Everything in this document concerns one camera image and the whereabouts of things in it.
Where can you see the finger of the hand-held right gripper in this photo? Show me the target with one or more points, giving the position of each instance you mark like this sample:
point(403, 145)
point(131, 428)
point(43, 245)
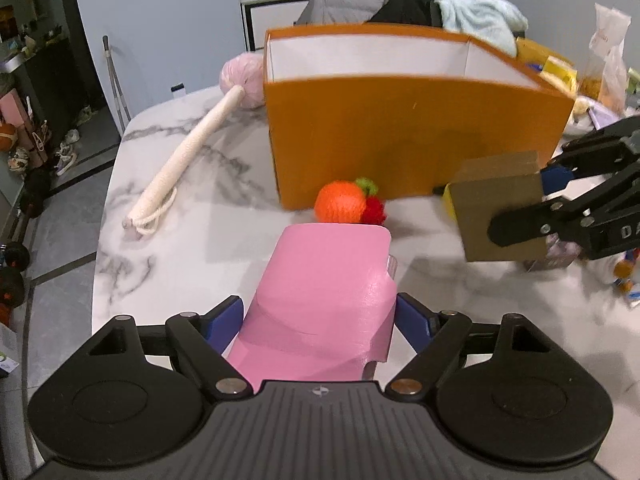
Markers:
point(520, 225)
point(555, 178)

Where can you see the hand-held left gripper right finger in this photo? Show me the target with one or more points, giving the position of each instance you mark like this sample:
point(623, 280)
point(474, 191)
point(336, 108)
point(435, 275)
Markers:
point(412, 322)

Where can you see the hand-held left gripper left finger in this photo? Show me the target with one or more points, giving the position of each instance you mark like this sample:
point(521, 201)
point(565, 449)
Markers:
point(226, 325)

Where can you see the brown cardboard box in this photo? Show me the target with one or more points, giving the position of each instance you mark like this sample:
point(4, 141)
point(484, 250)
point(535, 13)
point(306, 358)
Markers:
point(492, 192)

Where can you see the yellow toy banana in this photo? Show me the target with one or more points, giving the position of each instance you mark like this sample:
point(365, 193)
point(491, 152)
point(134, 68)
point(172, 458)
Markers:
point(448, 200)

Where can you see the pink box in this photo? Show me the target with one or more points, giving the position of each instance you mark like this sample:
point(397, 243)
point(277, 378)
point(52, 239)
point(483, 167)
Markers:
point(325, 300)

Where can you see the crocheted red berry green leaf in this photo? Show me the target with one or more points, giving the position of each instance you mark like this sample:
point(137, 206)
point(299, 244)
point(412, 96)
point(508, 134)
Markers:
point(372, 211)

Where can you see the crocheted orange fruit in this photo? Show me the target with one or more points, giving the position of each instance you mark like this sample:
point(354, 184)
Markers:
point(336, 203)

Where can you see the orange storage box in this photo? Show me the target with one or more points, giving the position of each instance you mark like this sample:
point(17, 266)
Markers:
point(400, 135)

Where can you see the small orange toy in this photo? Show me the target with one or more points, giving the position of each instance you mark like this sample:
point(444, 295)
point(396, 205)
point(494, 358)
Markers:
point(627, 272)

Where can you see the yellow packet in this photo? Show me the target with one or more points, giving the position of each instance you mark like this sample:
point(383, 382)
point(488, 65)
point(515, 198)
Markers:
point(545, 65)

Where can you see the clear plastic bag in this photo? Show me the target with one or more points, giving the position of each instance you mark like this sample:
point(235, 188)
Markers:
point(607, 60)

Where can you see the light blue towel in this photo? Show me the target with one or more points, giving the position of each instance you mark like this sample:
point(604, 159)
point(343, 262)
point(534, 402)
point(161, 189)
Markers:
point(480, 17)

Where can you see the black dumbbell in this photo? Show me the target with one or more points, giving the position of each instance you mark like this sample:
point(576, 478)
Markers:
point(34, 195)
point(12, 275)

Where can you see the black garment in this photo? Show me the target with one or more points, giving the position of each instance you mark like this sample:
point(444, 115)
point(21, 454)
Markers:
point(405, 10)

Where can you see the light sneaker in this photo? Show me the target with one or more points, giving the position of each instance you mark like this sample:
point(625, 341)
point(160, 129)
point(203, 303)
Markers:
point(71, 136)
point(66, 162)

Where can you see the pink yarn ball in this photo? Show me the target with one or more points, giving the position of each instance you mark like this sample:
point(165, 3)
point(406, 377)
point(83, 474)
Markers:
point(245, 72)

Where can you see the metal crutch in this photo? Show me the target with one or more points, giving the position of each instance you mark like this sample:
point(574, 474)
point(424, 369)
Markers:
point(116, 90)

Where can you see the spotted ball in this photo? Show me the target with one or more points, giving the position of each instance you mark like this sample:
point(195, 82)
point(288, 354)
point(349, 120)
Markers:
point(19, 160)

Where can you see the grey jacket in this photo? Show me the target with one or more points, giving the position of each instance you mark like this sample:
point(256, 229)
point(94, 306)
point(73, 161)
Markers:
point(340, 5)

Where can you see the basketball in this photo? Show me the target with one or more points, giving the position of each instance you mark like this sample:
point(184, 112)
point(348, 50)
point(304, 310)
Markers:
point(7, 137)

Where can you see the white cabinet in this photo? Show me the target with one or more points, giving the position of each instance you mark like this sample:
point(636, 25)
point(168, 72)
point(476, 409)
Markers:
point(275, 20)

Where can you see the white wall socket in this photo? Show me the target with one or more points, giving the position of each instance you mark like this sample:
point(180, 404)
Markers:
point(178, 88)

